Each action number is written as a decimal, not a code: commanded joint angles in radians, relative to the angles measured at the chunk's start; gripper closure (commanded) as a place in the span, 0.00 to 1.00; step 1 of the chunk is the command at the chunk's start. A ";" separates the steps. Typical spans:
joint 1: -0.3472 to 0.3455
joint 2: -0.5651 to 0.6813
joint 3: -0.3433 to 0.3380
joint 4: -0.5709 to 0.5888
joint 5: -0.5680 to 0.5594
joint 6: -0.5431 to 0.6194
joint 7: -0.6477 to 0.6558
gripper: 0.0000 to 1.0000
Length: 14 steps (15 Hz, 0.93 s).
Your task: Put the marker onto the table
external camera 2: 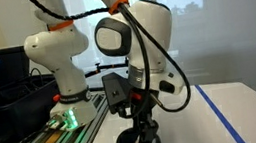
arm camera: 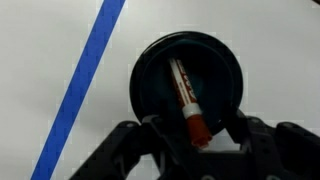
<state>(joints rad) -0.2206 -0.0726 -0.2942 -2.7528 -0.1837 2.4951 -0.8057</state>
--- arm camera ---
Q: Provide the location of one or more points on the dark round bowl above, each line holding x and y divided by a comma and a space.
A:
216, 76

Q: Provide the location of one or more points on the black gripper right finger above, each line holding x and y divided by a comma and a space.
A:
283, 150

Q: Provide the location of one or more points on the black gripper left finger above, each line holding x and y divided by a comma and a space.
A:
123, 150

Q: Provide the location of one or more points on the blue tape strip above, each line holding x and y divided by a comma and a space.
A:
80, 86

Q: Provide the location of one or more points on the red whiteboard marker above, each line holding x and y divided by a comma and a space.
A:
186, 93

